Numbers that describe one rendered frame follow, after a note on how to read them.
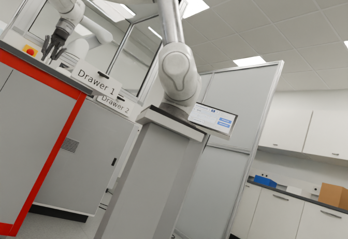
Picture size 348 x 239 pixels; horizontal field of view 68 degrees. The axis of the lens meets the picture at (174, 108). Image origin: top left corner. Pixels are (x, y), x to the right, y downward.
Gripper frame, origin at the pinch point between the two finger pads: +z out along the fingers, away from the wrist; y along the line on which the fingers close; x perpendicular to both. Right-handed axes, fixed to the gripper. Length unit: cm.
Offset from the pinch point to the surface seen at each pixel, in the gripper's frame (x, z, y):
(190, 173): -44, 23, 116
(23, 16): 25.1, -21.8, -12.6
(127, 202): -72, 47, 24
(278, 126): -32, -109, 367
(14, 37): 24.1, -8.4, -11.0
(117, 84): -22.3, -7.3, 32.7
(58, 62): 17.2, -7.9, 15.0
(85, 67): -16.9, -6.1, 12.1
